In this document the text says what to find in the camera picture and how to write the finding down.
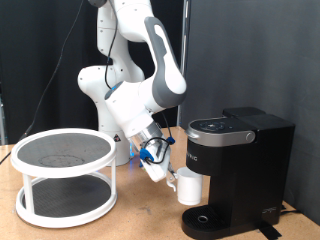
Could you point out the black Keurig coffee machine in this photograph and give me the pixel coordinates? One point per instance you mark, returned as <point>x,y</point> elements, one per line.
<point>246,166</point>

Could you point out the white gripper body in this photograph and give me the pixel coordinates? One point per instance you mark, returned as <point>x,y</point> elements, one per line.
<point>156,165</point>

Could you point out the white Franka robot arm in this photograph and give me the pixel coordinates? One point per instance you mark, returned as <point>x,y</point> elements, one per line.
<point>133,106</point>

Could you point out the black tape strip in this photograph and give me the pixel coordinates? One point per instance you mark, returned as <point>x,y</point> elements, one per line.
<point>270,231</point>

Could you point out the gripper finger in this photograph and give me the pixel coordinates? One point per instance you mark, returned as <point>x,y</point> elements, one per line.
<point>171,173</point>

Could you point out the white two-tier turntable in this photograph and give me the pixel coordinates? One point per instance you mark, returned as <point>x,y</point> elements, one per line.
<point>63,171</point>

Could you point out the black curtain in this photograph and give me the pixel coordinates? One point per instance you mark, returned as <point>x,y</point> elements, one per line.
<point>33,50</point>

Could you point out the grey metal stand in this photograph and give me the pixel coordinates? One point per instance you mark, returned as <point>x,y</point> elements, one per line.
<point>2,126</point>

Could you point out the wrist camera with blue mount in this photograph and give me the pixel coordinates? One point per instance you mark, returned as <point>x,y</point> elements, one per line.
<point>146,156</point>

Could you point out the white mug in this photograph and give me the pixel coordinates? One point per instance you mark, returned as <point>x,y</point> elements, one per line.
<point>188,186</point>

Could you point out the grey metal post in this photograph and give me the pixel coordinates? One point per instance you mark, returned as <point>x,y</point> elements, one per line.
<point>184,40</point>

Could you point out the grey partition panel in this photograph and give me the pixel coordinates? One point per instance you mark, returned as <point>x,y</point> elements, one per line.
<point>266,50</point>

